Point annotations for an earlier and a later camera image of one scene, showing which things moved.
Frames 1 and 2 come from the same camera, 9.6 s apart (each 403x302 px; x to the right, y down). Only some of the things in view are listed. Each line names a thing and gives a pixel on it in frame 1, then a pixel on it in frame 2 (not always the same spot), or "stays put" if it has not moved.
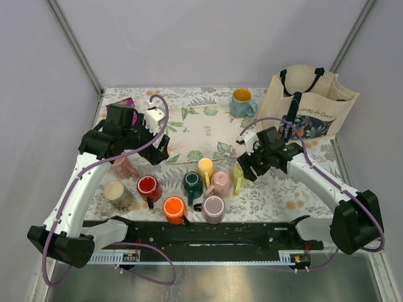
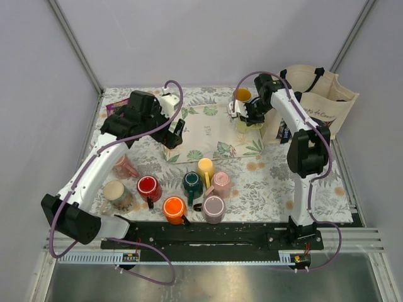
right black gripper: (246, 161) -> (250, 120)
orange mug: (174, 208) stays put
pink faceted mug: (220, 185) stays put
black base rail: (221, 236) stays put
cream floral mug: (116, 195) stays put
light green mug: (238, 180) -> (244, 128)
